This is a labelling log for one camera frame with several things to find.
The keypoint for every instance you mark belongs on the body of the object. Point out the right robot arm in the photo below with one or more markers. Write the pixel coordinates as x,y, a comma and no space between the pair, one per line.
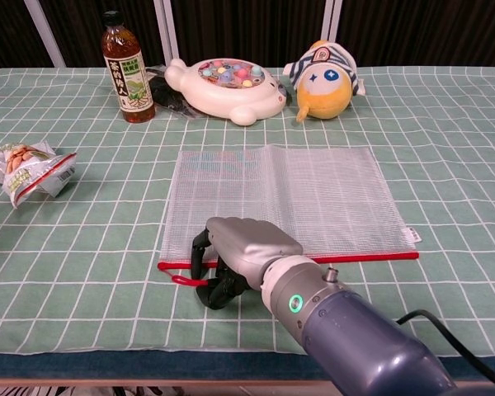
354,330

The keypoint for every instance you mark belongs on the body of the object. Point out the yellow plush toy striped hat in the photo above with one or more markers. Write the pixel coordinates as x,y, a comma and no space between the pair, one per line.
323,90

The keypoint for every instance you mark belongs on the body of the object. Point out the green checked tablecloth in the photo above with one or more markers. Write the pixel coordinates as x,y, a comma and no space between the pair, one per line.
86,247

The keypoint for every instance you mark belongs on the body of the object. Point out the brown tea bottle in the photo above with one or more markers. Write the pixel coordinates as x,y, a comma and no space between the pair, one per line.
128,78

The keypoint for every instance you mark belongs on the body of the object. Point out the white fishing game toy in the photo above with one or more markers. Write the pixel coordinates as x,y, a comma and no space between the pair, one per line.
222,95

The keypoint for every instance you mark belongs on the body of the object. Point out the crumpled snack packet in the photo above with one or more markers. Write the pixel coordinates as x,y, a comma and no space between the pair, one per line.
29,171

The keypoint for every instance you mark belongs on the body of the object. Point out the clear zip bag red seal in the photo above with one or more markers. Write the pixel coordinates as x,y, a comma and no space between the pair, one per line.
313,194

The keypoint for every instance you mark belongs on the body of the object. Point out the dark blue table underlay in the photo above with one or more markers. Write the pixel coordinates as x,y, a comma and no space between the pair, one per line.
128,365

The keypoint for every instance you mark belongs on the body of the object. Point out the black item in plastic wrap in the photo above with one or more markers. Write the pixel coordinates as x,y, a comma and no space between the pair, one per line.
165,92

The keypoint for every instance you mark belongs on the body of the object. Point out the black curtain panel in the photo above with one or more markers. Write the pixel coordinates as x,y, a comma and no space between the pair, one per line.
429,33
4,33
82,29
251,29

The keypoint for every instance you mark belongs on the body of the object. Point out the white partition post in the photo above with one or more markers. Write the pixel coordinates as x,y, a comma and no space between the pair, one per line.
167,33
332,33
45,37

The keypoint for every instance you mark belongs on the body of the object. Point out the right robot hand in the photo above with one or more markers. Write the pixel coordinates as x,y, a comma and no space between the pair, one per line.
247,243

